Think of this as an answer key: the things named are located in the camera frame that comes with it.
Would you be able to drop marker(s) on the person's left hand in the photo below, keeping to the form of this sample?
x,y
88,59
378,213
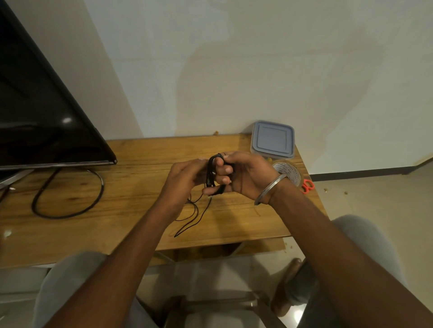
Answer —
x,y
182,186

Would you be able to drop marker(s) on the person's right hand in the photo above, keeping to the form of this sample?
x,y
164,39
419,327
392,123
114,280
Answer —
x,y
250,175

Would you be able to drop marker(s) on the grey lidded plastic container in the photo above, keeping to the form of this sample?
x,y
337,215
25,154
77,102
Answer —
x,y
272,138

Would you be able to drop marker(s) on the person's right forearm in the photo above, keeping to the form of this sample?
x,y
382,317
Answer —
x,y
338,256

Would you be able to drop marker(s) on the person's left forearm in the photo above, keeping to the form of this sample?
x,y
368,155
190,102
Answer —
x,y
108,273

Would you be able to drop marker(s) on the person's right leg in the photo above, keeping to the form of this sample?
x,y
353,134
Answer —
x,y
365,243

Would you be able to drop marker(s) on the person's leg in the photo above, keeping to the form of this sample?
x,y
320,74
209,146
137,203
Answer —
x,y
365,243
64,280

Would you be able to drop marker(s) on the person's left leg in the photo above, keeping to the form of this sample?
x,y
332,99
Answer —
x,y
64,280

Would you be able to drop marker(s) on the brown packing tape roll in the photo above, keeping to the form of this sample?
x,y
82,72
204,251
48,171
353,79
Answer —
x,y
294,170

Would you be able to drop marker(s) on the orange scissors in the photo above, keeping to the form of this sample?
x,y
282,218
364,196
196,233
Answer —
x,y
308,186

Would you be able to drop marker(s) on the black television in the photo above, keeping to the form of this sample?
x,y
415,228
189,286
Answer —
x,y
44,115

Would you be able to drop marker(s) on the silver television stand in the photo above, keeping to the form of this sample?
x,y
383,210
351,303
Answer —
x,y
11,178

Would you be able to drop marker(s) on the small white scrap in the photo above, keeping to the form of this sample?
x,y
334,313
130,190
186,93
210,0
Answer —
x,y
6,233

